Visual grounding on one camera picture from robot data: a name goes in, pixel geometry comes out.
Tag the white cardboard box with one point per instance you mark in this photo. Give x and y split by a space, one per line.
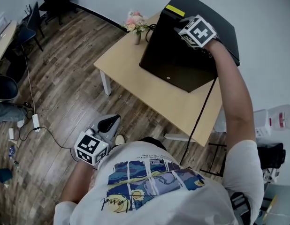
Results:
261 123

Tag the white printed t-shirt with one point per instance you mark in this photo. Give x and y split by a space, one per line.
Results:
159 196

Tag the person's left forearm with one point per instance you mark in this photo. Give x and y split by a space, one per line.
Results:
77 184

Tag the black router with antennas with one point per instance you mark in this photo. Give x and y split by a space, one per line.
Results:
28 10

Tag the person's right forearm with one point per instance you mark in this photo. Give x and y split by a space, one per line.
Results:
231 83

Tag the black round seat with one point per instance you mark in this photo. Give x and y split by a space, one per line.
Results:
4 88

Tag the dark blue chair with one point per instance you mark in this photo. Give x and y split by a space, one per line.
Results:
30 29

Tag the person's black trousers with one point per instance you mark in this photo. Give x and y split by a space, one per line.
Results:
153 141

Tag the clear plastic container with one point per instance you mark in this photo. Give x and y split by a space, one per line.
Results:
283 118

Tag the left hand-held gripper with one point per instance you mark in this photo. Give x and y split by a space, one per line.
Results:
88 146

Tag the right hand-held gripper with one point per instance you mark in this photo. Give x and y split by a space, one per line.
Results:
201 32

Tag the dark blue cup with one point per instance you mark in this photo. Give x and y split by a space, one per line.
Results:
3 174

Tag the white power strip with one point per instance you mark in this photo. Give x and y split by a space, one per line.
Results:
36 122

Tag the pink flower bouquet in vase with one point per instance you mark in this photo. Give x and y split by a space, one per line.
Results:
135 23

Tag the person's beige shoe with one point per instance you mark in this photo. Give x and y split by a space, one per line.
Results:
120 140

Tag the black mini fridge cabinet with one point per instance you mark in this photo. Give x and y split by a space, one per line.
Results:
220 20

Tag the light wooden table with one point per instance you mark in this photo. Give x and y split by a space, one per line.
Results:
145 90

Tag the light wooden desk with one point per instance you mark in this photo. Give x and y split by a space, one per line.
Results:
4 43

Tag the black office chair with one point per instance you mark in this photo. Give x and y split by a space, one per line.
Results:
57 1

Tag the black metal frame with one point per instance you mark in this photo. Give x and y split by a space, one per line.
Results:
217 160

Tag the small white box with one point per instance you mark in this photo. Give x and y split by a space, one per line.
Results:
11 133

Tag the black bag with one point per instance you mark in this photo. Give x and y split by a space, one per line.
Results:
272 155

